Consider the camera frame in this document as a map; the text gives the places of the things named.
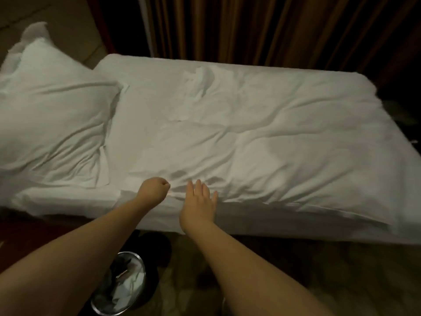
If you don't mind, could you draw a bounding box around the person's left hand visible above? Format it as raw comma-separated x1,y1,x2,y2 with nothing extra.
136,176,172,209

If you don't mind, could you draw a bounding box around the person's right hand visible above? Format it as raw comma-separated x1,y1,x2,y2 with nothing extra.
179,179,219,236

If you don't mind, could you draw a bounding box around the white duvet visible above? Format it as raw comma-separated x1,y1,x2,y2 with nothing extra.
121,65,421,228

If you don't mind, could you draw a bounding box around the white bed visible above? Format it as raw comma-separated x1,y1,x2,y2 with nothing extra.
10,53,421,246

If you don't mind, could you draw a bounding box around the white pillow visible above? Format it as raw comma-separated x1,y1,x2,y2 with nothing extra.
0,22,125,190

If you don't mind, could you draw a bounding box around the person's left forearm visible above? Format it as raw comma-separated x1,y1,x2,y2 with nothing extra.
0,197,149,316

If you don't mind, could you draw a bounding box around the person's right forearm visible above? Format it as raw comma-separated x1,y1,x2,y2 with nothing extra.
187,223,333,316

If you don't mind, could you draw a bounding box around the black trash bin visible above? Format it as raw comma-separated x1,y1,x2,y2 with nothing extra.
89,251,160,316

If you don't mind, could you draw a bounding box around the brown curtain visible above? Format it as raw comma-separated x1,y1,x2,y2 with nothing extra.
141,0,421,90

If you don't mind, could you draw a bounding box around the tan padded headboard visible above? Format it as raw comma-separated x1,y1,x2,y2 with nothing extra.
0,0,109,70

